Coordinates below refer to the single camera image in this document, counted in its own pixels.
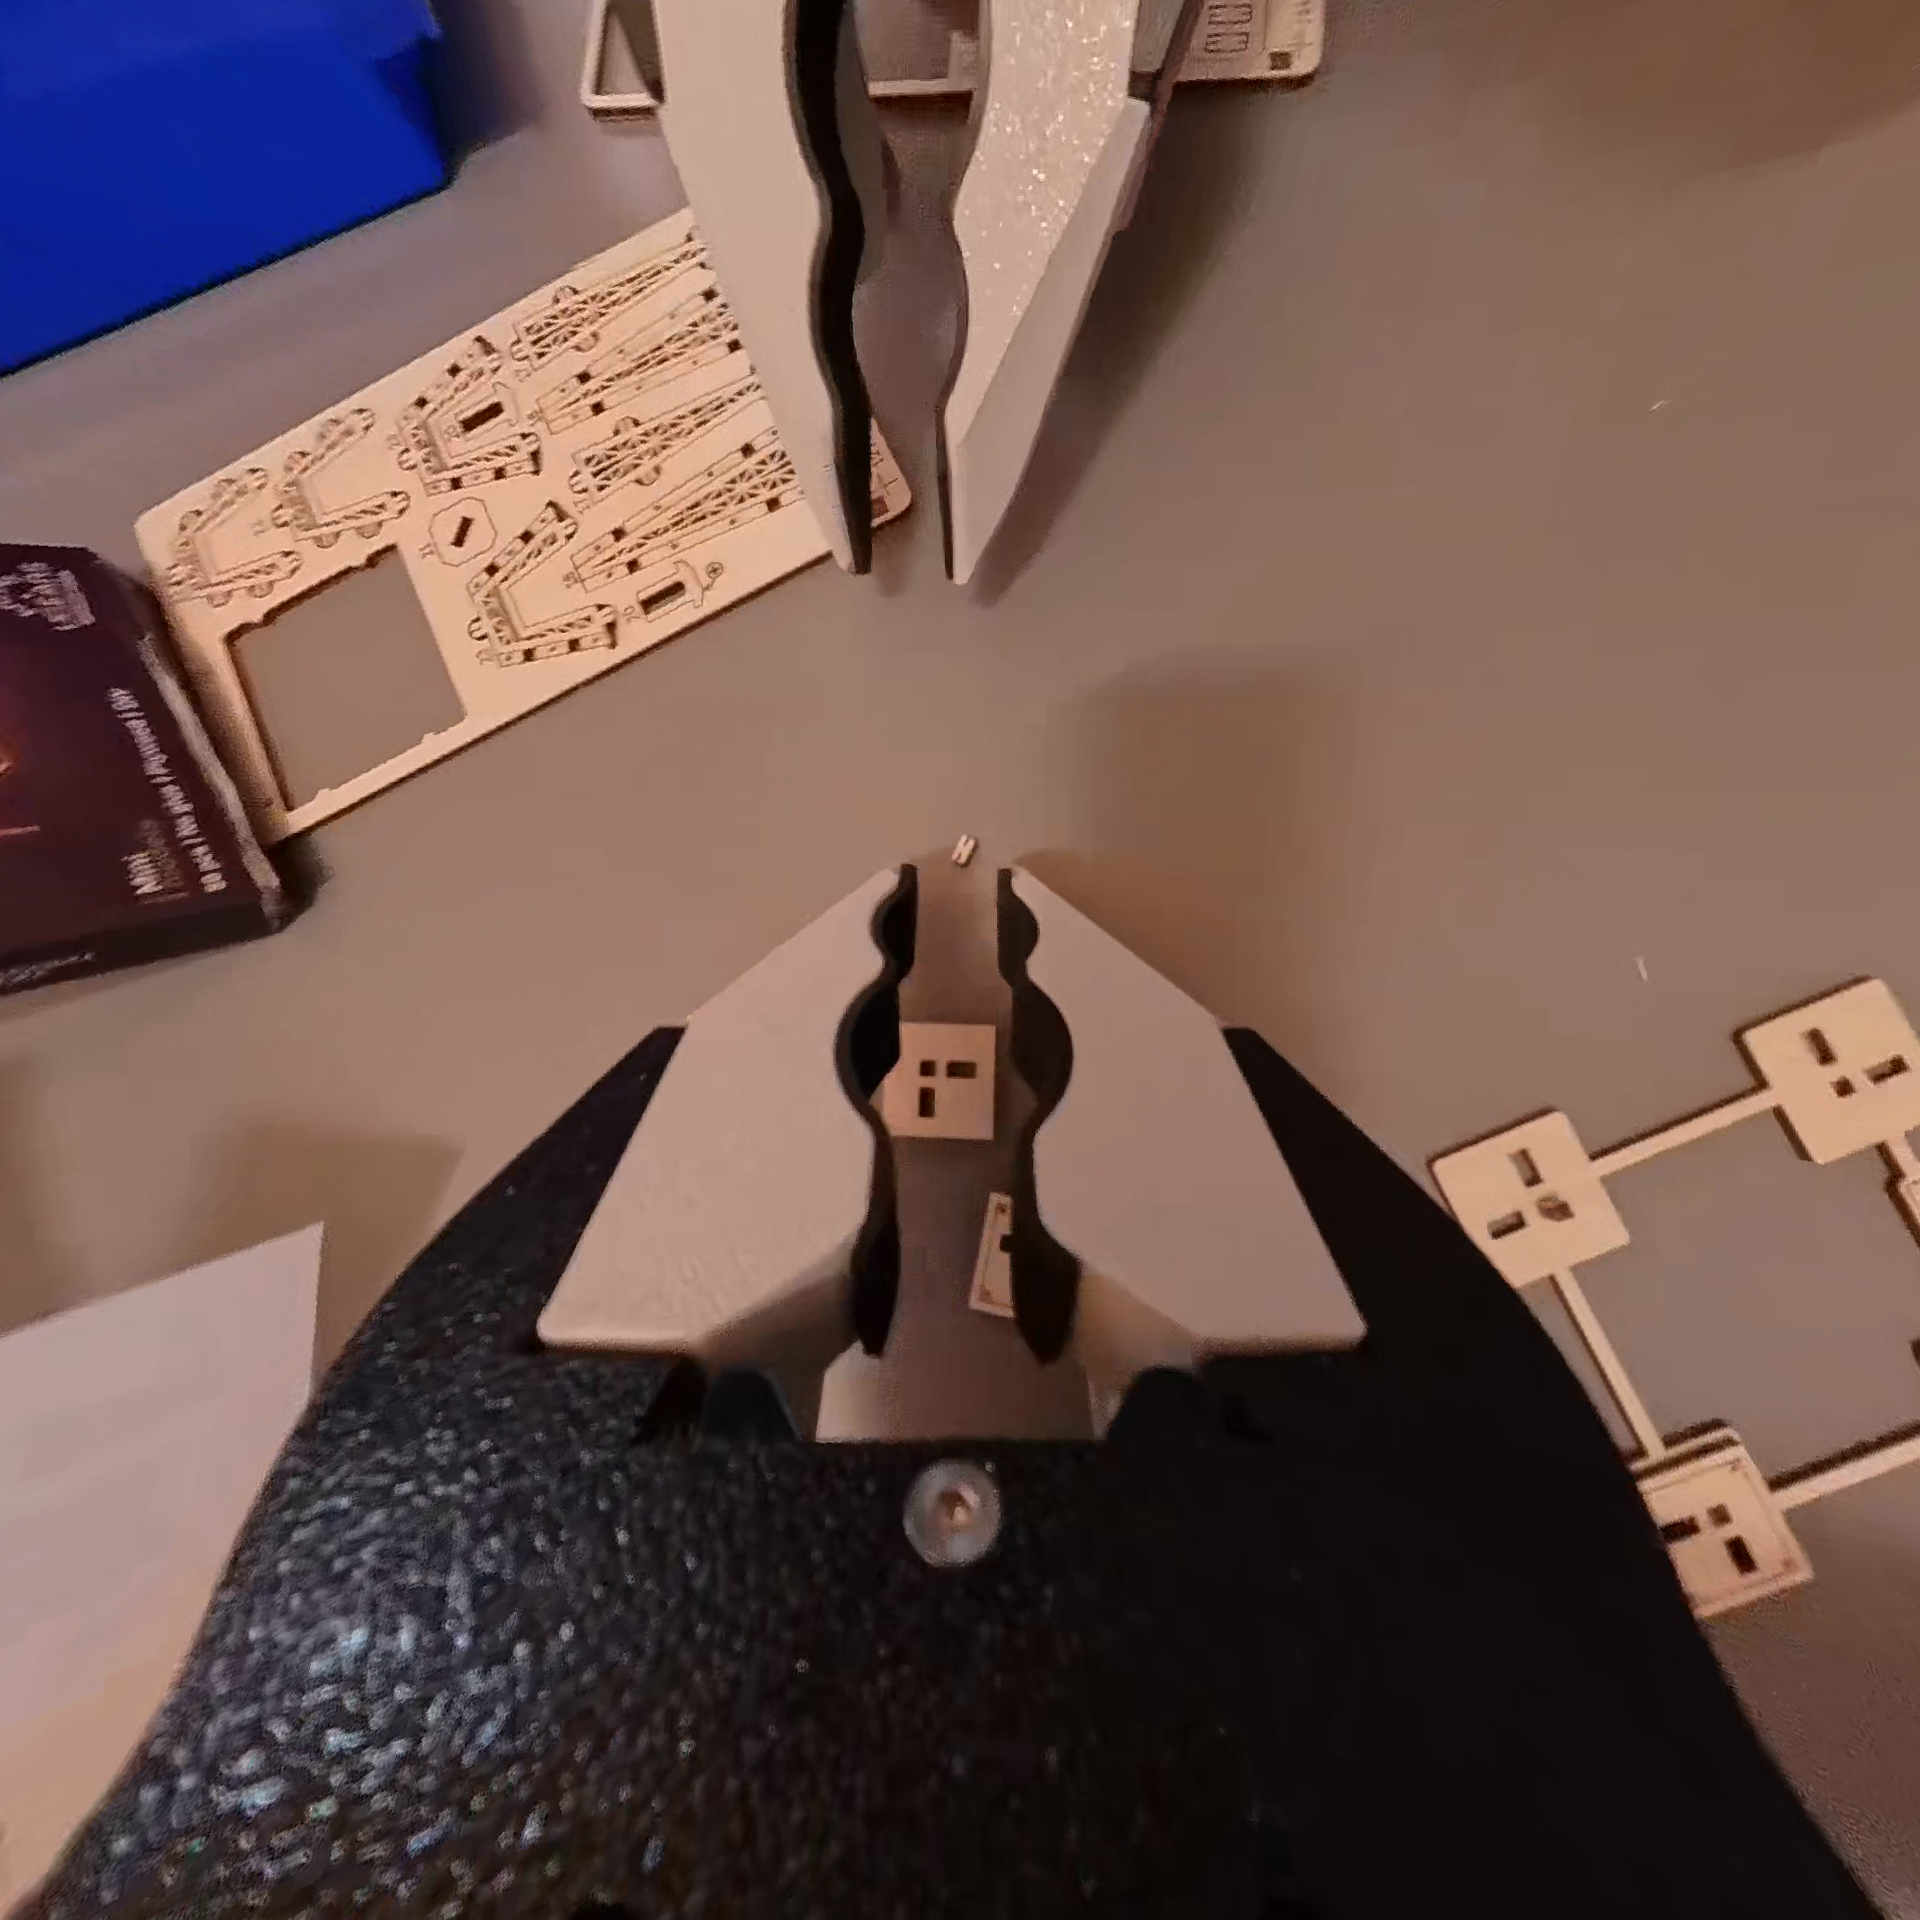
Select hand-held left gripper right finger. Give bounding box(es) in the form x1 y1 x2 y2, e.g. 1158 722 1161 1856
994 865 1369 1437

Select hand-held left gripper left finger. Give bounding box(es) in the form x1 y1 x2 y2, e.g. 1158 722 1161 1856
538 865 921 1437

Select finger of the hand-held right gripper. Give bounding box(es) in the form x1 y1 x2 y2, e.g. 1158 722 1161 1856
629 0 891 577
863 0 1204 590

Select small square wooden puzzle piece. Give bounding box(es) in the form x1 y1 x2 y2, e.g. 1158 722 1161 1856
883 1020 1004 1143

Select wooden puzzle sheet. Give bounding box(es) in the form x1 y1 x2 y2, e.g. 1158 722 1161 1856
581 0 1328 119

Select wooden puzzle sheet tower parts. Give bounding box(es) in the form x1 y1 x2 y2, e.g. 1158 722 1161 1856
136 210 916 839

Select blue plastic box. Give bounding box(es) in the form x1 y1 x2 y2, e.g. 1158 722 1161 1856
0 0 453 378

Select white paper sheet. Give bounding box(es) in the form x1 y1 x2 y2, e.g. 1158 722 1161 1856
0 1223 326 1861

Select dark purple puzzle box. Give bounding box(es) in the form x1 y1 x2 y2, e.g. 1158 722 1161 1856
0 543 290 1000

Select wooden frame with square pieces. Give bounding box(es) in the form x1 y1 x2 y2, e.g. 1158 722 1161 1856
1427 978 1920 1620

